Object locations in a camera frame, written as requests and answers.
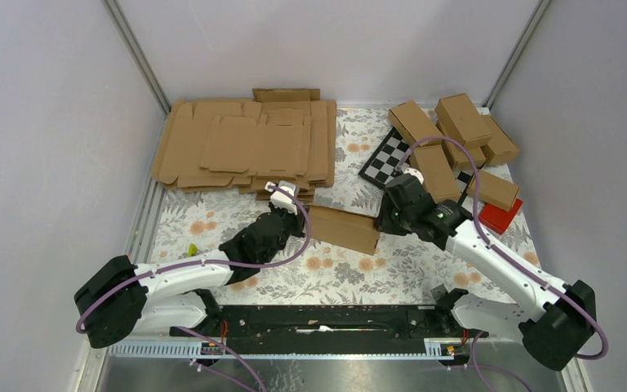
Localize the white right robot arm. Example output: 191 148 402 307
377 173 597 371

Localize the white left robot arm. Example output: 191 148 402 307
73 207 310 349

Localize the folded cardboard box on chessboard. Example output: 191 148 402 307
410 145 461 203

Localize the folded cardboard box lower stack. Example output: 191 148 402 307
436 121 487 172

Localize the folded cardboard box stack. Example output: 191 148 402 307
436 121 487 172
435 93 492 149

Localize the folded cardboard box top stack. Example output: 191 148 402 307
435 93 492 149

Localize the black and white chessboard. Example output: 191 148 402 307
358 126 481 207

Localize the yellow green small object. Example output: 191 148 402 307
187 243 198 257

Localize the stack of flat cardboard blanks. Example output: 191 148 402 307
151 88 337 200

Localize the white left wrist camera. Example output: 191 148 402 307
265 180 299 216

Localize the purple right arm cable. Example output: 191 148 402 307
397 135 611 361

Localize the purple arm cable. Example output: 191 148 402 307
75 185 314 334
397 135 611 361

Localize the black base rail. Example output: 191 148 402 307
170 305 477 355

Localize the right aluminium corner post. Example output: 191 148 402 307
482 0 554 109

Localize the aluminium corner post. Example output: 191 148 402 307
482 0 554 109
101 0 171 115

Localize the slotted metal cable duct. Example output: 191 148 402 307
108 335 454 361

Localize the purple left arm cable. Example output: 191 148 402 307
75 185 314 334

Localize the left aluminium corner post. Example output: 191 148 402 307
101 0 171 115

